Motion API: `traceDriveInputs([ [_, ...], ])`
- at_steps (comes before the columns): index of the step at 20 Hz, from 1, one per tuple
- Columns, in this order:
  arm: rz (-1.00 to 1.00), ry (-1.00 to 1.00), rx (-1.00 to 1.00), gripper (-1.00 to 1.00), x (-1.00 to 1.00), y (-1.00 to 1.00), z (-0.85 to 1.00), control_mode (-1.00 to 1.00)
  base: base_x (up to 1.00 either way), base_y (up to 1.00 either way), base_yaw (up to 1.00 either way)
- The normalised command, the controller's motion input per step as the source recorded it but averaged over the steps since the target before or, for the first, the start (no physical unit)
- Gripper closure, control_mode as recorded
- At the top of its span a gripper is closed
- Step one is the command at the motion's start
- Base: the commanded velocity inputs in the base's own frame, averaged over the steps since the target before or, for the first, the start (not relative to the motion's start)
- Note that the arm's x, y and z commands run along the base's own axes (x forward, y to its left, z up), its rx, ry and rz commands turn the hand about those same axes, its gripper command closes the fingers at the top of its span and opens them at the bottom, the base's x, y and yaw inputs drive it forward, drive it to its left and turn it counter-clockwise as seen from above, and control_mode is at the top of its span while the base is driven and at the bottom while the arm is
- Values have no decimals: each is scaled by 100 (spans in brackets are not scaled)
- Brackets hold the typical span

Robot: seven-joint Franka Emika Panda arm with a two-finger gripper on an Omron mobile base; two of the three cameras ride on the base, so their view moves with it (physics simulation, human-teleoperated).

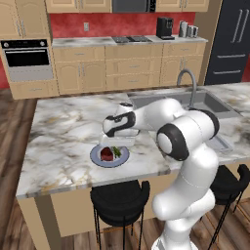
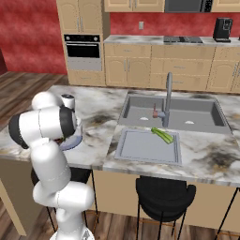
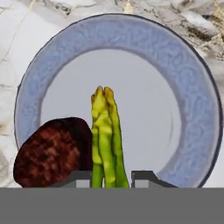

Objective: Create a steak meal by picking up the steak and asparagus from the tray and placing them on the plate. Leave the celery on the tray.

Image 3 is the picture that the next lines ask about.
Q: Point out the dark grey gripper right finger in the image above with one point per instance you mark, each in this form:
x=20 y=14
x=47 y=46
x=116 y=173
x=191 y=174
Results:
x=145 y=175

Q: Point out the green asparagus bundle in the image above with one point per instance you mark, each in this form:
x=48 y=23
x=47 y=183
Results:
x=106 y=137

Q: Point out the dark brown steak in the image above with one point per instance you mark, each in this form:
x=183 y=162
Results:
x=52 y=153

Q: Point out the blue rimmed white plate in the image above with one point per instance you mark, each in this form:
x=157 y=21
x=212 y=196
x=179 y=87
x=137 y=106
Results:
x=186 y=87

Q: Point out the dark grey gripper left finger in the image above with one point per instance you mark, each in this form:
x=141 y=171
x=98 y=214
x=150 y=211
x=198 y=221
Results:
x=78 y=176

